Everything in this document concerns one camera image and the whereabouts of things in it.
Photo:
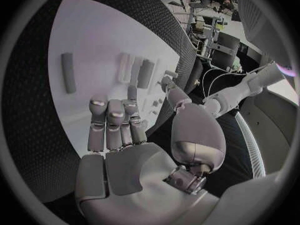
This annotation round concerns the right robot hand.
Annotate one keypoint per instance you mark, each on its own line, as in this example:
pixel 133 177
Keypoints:
pixel 131 172

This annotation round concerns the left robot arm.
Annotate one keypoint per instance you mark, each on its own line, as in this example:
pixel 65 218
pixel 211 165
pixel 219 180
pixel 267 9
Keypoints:
pixel 236 91

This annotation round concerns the white task board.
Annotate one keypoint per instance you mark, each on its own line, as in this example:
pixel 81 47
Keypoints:
pixel 98 37

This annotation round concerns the grey peg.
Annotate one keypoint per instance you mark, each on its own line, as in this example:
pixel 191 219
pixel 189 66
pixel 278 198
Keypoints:
pixel 156 102
pixel 155 112

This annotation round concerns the grey block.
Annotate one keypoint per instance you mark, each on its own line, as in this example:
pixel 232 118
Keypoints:
pixel 145 74

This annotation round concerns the grey long cylinder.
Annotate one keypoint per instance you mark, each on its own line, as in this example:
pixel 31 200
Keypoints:
pixel 68 73

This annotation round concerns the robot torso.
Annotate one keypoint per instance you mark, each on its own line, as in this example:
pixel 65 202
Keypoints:
pixel 272 127

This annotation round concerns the workshop desk with equipment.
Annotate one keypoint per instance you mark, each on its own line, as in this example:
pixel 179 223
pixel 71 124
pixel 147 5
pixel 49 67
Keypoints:
pixel 211 33

